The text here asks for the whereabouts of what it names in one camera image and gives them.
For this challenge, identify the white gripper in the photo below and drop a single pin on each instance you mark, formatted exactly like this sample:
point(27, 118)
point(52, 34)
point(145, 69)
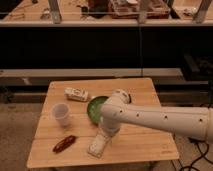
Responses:
point(102, 138)

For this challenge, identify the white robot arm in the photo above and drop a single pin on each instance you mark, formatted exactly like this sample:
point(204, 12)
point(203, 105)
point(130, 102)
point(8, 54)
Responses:
point(193, 122)

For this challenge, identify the green bowl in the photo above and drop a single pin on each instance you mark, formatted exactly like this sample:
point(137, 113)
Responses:
point(93, 109)

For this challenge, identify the red brown oblong object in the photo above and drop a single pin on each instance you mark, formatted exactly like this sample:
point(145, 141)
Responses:
point(65, 143)

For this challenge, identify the wooden folding table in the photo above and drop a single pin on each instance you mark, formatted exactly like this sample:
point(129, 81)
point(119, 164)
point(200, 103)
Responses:
point(133, 144)

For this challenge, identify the long background workbench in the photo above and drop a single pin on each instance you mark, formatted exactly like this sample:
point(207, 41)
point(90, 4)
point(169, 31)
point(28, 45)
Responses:
point(105, 13)

